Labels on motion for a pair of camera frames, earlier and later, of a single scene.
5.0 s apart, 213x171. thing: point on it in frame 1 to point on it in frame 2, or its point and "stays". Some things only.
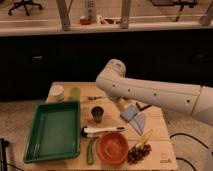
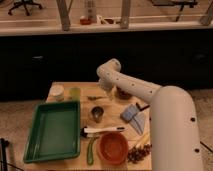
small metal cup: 97,112 stays
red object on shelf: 86,21 stays
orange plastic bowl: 112,147 stays
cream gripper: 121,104 to 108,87
